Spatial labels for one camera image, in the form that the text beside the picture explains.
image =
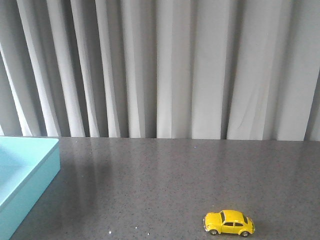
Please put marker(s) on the grey pleated curtain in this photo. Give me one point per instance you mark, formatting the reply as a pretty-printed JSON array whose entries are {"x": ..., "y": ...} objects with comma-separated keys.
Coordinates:
[{"x": 200, "y": 69}]

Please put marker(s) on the yellow toy beetle car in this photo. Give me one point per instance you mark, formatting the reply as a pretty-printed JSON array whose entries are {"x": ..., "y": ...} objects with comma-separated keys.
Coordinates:
[{"x": 228, "y": 221}]

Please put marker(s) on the light blue storage box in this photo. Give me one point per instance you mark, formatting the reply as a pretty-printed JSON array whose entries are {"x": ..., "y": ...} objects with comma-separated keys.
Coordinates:
[{"x": 27, "y": 167}]

